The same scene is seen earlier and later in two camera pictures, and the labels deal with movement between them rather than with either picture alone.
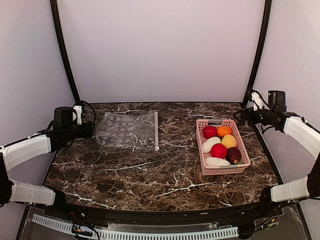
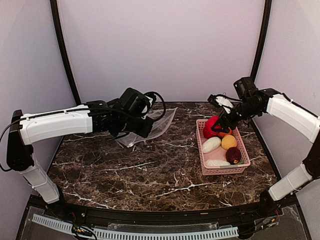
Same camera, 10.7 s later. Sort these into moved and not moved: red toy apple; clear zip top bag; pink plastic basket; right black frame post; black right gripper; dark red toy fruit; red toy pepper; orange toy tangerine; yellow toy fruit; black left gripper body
Moved: clear zip top bag; black right gripper; black left gripper body; red toy apple
Not moved: orange toy tangerine; pink plastic basket; dark red toy fruit; red toy pepper; right black frame post; yellow toy fruit
